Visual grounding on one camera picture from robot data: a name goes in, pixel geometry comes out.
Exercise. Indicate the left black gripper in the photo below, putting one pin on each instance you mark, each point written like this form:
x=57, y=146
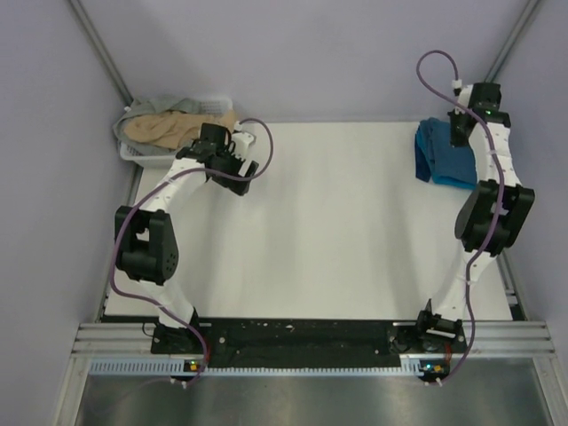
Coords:
x=236, y=185

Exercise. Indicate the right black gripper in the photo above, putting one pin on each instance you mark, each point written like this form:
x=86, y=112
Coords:
x=455, y=142

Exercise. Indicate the dark blue t shirt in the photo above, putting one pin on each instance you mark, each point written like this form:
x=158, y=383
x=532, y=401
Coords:
x=439, y=151

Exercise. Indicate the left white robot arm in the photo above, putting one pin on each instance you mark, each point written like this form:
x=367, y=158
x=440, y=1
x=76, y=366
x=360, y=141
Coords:
x=145, y=243

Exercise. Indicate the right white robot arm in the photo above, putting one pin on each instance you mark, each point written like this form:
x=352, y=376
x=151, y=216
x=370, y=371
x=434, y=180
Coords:
x=490, y=219

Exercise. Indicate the folded bright blue t shirt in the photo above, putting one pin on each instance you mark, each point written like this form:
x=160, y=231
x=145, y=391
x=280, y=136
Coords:
x=452, y=182

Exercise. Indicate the white plastic basket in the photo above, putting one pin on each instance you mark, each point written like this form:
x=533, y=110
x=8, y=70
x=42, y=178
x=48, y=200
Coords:
x=215, y=105

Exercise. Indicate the beige t shirt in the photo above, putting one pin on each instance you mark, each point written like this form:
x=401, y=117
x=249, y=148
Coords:
x=173, y=129

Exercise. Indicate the grey t shirt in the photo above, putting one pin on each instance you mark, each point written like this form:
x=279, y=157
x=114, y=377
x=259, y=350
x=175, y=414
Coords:
x=156, y=105

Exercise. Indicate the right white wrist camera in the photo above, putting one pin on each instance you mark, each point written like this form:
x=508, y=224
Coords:
x=462, y=92

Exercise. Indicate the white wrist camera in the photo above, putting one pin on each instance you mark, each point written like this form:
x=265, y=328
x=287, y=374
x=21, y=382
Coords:
x=243, y=140
x=462, y=92

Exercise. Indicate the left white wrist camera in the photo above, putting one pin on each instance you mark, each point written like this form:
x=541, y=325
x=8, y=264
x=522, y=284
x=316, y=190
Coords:
x=243, y=140

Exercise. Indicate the right aluminium frame post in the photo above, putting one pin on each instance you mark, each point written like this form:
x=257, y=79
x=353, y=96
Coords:
x=525, y=19

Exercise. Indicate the aluminium frame post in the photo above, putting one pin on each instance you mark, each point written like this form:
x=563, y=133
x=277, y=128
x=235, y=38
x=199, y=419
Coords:
x=525, y=19
x=100, y=49

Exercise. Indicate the left aluminium frame post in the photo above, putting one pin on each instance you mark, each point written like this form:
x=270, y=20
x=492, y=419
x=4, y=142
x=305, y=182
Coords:
x=100, y=49

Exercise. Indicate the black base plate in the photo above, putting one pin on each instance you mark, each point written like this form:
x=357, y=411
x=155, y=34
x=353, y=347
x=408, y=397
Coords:
x=306, y=343

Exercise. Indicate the light blue cable duct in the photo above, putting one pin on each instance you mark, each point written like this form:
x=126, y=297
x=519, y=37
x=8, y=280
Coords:
x=405, y=365

